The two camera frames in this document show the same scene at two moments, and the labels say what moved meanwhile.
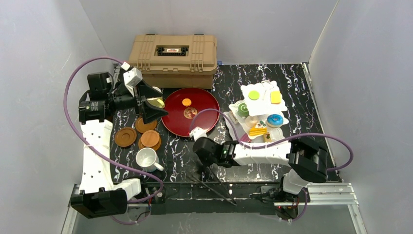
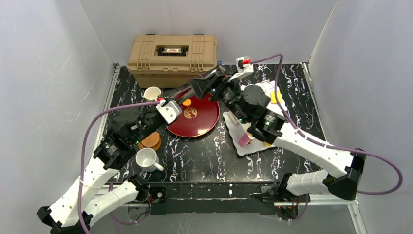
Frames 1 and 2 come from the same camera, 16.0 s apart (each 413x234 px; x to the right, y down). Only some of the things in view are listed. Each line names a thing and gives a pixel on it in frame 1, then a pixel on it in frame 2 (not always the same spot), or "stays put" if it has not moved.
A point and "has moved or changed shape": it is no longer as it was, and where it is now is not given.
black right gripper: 206,160 -> 215,85
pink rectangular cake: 245,138 stays put
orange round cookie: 186,102 stays put
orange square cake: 275,97 stays put
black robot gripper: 232,201 has moved or changed shape
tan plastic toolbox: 175,61 stays put
